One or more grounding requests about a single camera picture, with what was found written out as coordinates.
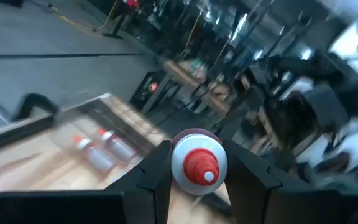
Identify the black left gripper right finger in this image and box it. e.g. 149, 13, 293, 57
224, 139, 283, 224

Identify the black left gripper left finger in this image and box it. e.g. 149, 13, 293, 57
104, 139, 172, 224

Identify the black floor stand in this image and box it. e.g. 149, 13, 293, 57
103, 12, 130, 40

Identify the yellow floor cable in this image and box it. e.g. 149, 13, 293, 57
50, 0, 121, 32

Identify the distant wooden table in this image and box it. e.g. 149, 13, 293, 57
163, 60, 232, 116

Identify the black cabinet with red light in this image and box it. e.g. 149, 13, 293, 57
129, 70, 170, 111

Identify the black table edge clamp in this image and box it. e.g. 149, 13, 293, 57
11, 92, 60, 123

